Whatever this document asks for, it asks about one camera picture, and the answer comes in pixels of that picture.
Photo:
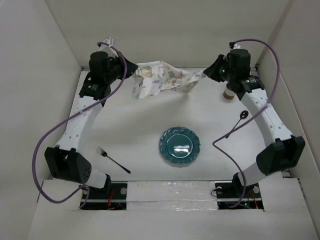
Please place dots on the teal scalloped plate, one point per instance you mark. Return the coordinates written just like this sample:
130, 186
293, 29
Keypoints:
179, 146

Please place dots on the floral cloth placemat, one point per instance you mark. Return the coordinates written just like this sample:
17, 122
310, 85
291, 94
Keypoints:
152, 78

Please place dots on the brown paper cup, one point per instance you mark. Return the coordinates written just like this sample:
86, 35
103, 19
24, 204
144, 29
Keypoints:
228, 93

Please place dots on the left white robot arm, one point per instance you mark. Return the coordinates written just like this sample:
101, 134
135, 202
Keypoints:
66, 160

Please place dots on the black fork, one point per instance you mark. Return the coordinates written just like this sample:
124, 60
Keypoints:
105, 154

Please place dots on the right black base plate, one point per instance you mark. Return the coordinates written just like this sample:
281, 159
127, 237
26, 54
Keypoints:
226, 196

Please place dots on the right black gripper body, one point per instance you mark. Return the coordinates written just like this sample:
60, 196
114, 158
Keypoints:
221, 71

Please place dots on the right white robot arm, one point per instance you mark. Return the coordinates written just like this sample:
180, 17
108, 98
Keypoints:
282, 149

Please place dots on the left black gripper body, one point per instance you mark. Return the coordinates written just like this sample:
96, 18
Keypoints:
117, 69

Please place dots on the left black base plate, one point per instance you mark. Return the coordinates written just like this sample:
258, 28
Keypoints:
114, 200

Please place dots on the black spoon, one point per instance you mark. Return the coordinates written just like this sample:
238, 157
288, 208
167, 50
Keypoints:
243, 115

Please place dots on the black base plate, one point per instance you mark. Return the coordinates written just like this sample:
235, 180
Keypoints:
226, 196
114, 200

